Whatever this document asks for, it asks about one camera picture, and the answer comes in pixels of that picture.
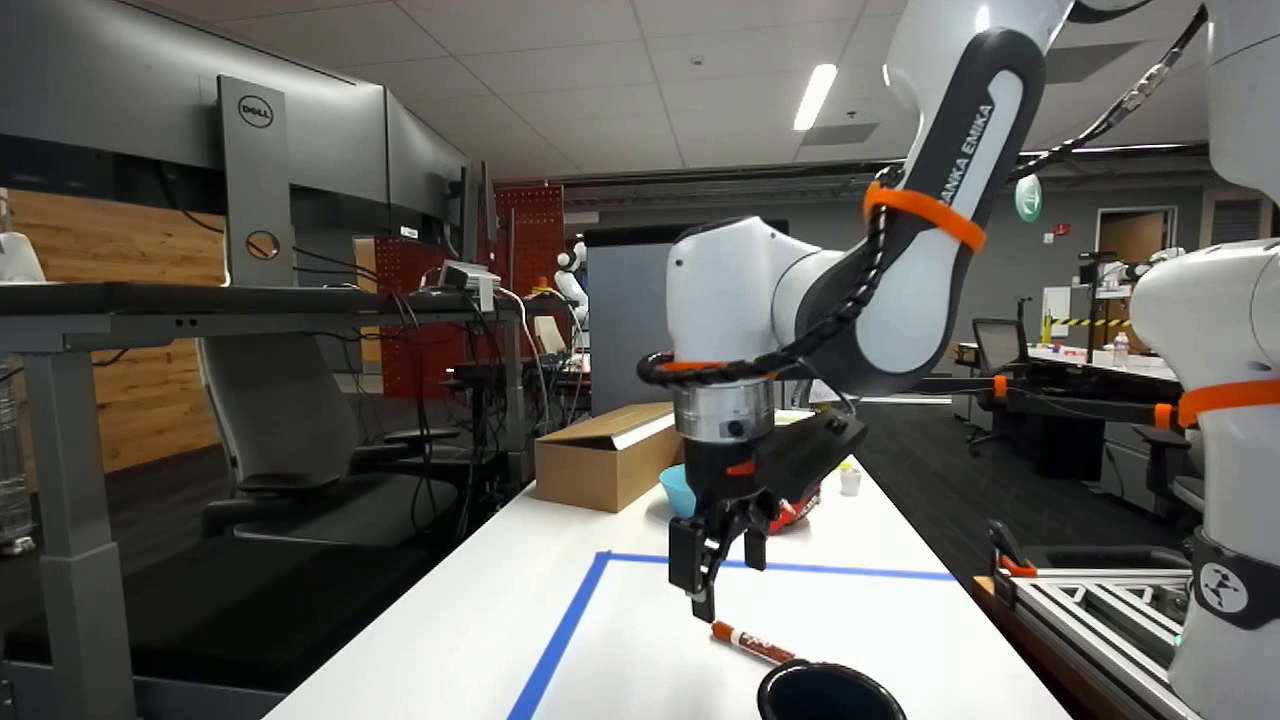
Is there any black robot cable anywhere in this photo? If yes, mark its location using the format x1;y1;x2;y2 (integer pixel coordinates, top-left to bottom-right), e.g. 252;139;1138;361
1010;0;1216;185

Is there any red snack packet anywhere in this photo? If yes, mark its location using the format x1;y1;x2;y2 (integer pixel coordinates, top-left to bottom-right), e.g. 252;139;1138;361
764;483;822;540

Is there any wooden wall panel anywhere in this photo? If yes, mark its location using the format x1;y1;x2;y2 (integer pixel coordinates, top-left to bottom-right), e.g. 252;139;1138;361
0;185;233;481

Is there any brown cardboard box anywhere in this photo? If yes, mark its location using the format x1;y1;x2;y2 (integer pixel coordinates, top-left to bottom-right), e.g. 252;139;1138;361
526;397;689;516

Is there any white device on desk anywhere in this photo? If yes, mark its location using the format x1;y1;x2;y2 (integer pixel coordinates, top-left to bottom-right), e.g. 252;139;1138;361
420;255;502;322

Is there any smaller grey monitor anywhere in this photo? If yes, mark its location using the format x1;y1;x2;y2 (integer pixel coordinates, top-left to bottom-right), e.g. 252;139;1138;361
381;87;472;227

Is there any large grey Dell monitor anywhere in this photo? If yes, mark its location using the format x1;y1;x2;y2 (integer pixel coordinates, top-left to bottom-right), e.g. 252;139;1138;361
0;0;392;293

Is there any grey office chair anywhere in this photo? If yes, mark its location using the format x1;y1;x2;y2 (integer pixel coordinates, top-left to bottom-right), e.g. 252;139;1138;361
194;334;472;551

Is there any rectangular ceiling light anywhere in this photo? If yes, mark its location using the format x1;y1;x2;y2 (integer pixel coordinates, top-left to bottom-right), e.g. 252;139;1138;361
789;59;842;136

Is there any blue tape line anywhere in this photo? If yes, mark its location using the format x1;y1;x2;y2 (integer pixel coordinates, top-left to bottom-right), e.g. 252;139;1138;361
502;548;961;720

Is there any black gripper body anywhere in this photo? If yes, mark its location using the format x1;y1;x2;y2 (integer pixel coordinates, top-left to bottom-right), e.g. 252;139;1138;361
678;435;805;535

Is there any blue grey partition panel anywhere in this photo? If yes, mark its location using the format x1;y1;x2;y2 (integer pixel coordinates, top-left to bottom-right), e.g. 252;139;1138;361
584;235;678;413

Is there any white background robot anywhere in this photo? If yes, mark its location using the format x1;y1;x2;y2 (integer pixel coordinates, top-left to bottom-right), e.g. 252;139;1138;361
546;232;597;353

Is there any red and white marker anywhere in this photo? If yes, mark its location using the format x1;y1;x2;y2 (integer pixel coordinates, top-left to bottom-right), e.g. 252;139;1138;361
706;616;807;671

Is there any wooden door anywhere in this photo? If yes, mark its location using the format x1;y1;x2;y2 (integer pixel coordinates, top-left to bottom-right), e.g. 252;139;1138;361
1093;201;1178;267

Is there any aluminium rail robot base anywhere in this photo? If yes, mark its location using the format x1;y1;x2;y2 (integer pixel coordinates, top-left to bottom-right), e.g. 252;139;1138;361
970;516;1202;720

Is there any grey standing desk frame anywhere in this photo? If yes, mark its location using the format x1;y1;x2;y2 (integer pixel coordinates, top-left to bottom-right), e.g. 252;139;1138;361
0;278;517;720

